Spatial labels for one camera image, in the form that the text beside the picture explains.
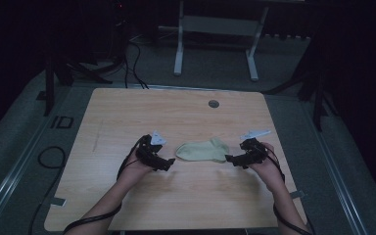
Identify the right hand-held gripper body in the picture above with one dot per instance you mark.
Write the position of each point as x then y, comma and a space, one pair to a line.
253, 148

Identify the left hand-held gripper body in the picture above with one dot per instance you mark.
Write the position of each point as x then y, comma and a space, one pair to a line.
148, 150

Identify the beige sock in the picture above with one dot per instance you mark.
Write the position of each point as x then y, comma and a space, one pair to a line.
202, 150

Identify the person's left hand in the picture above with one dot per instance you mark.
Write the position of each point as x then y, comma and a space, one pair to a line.
135, 169

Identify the person's right hand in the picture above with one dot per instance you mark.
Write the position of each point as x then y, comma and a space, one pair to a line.
269, 166

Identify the grey round table grommet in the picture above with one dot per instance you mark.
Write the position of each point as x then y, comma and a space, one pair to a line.
213, 103

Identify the black metal stand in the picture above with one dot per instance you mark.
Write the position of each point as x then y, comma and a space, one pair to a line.
49, 88
318, 98

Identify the metal floor rail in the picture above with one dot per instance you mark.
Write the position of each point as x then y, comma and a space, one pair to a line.
336, 182
16, 169

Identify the white metal desk frame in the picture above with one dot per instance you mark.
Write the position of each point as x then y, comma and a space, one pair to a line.
215, 25

